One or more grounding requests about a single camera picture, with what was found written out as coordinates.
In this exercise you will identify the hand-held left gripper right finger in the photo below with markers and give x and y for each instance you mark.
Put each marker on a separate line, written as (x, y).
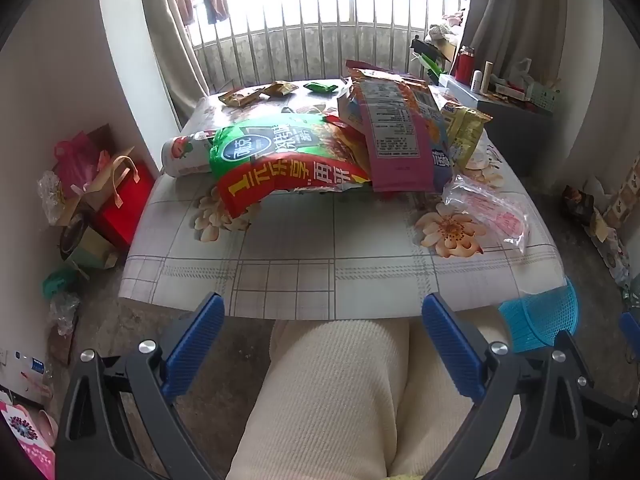
(450, 350)

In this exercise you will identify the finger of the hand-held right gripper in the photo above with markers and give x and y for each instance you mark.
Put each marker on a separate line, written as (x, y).
(582, 377)
(629, 332)

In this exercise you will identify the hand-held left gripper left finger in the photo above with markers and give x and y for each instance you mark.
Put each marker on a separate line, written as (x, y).
(200, 340)

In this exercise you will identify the blue plastic basket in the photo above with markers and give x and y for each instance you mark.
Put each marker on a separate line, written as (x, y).
(542, 315)

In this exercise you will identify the clear wrapper pink print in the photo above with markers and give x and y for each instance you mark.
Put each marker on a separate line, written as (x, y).
(492, 207)

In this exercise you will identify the blue snack bag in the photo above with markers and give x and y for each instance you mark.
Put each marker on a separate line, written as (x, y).
(441, 157)

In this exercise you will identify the large green red snack bag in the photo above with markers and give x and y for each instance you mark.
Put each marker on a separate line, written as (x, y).
(280, 160)

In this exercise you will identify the pink orange snack bag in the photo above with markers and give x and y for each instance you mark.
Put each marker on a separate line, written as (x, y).
(395, 140)

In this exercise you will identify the yellow snack bag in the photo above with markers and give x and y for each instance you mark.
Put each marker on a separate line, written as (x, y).
(467, 130)

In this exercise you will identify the person's right leg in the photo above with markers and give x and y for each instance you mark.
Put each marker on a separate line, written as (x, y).
(430, 410)

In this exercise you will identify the person's leg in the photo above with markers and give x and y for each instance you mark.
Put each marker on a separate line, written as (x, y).
(320, 400)
(430, 410)

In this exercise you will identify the person's left leg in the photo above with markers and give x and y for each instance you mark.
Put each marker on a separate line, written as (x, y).
(320, 400)

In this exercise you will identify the floral plastic tablecloth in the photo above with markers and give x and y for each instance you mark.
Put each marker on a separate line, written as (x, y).
(310, 260)

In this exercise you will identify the dark snack bag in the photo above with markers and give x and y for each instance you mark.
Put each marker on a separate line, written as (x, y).
(577, 205)

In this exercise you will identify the patterned cardboard panel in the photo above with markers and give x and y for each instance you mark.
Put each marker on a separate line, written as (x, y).
(625, 195)

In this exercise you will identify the crumpled clear plastic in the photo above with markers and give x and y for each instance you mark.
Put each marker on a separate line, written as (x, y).
(62, 310)

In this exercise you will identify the beige gift box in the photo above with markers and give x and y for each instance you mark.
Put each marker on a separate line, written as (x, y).
(90, 247)

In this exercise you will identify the green plastic bag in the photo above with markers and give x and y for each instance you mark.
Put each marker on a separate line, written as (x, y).
(57, 282)

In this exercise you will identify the red gift bag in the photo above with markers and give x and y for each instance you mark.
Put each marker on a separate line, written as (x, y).
(125, 205)

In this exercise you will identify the pink bowl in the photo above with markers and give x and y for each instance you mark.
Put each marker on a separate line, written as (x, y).
(49, 430)

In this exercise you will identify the white box blue labels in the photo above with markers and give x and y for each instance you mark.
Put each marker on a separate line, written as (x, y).
(25, 375)

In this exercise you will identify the pink printed box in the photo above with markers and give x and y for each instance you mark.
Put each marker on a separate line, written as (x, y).
(30, 445)

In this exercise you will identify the clear plastic bag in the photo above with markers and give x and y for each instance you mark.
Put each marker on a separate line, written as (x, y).
(50, 197)

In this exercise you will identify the pink plastic bag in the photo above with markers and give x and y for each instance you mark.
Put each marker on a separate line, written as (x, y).
(75, 157)

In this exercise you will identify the grey cabinet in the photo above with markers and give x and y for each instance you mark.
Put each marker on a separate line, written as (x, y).
(515, 130)

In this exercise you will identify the small brown snack packet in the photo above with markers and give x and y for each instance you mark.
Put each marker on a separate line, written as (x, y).
(240, 96)
(280, 88)

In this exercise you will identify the small green storage basket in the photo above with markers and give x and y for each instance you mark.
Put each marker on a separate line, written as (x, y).
(542, 95)

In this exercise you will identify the small white bottle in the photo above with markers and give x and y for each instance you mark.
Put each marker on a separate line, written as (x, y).
(477, 81)

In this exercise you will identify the small green snack packet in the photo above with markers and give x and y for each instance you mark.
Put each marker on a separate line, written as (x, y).
(320, 87)

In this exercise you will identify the white plastic bag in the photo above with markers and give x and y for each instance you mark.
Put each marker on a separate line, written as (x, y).
(521, 71)

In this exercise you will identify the red thermos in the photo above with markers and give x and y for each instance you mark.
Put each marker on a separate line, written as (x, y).
(463, 65)

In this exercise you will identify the green plastic item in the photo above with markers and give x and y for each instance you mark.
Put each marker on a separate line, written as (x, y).
(431, 64)

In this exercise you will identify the beige curtain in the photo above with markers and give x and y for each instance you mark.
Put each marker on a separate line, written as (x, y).
(170, 50)
(515, 10)

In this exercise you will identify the cardboard box with clutter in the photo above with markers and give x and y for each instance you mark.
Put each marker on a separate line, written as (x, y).
(445, 45)

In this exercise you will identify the metal balcony railing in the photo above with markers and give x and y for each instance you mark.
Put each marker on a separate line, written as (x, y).
(320, 35)

